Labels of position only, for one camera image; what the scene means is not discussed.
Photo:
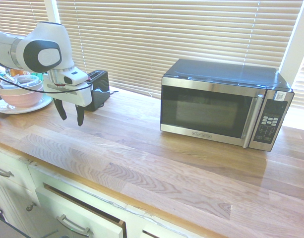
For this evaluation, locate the white bowl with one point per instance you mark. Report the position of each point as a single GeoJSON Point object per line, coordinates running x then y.
{"type": "Point", "coordinates": [30, 83]}

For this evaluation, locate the narrow beige window blind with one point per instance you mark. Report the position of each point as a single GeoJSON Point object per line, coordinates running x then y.
{"type": "Point", "coordinates": [18, 15]}
{"type": "Point", "coordinates": [301, 81]}

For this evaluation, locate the white dinner plate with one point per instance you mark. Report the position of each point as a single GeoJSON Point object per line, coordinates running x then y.
{"type": "Point", "coordinates": [40, 104]}

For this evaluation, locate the white drawer front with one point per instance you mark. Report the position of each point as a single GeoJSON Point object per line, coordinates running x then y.
{"type": "Point", "coordinates": [75, 213]}

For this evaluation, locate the stainless steel black microwave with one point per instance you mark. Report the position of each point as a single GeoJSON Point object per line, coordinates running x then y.
{"type": "Point", "coordinates": [216, 104]}

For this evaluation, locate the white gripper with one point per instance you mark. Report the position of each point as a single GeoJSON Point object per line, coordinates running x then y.
{"type": "Point", "coordinates": [79, 95]}

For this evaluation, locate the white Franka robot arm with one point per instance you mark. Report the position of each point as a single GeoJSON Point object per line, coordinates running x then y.
{"type": "Point", "coordinates": [50, 32]}

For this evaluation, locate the black two-slot toaster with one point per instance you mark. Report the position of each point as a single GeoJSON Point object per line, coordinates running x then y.
{"type": "Point", "coordinates": [100, 84]}

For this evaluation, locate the wide beige window blind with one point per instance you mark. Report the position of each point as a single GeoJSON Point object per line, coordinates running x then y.
{"type": "Point", "coordinates": [166, 37]}

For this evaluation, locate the pink bowl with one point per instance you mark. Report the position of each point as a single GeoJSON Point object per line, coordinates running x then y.
{"type": "Point", "coordinates": [20, 98]}

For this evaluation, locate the silver cabinet knob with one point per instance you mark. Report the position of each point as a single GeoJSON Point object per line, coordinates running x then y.
{"type": "Point", "coordinates": [30, 207]}

